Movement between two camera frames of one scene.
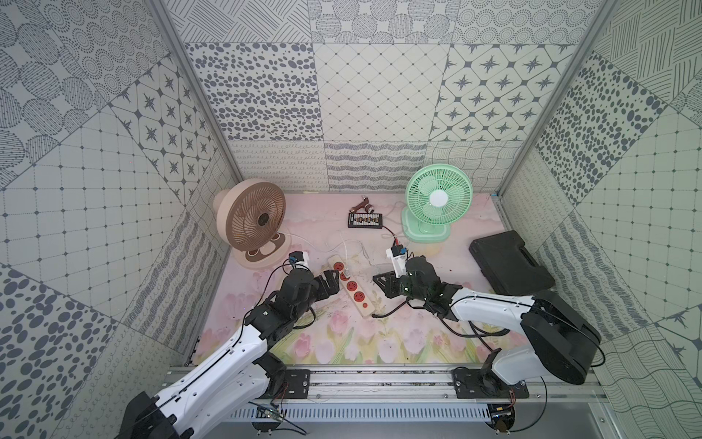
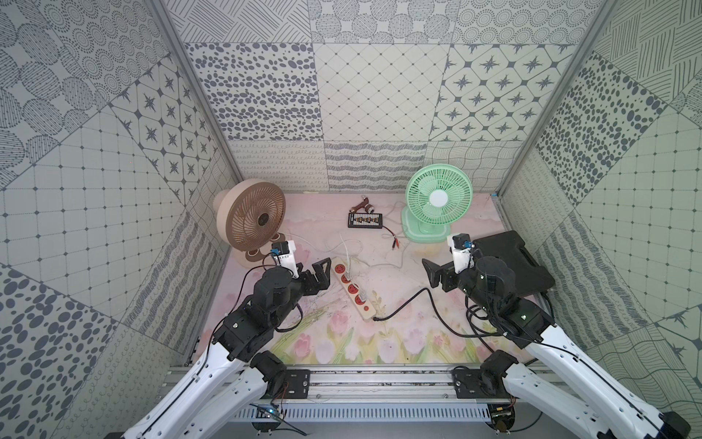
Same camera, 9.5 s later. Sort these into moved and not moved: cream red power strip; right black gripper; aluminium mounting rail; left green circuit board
Moved: right black gripper
Not moved: aluminium mounting rail; cream red power strip; left green circuit board
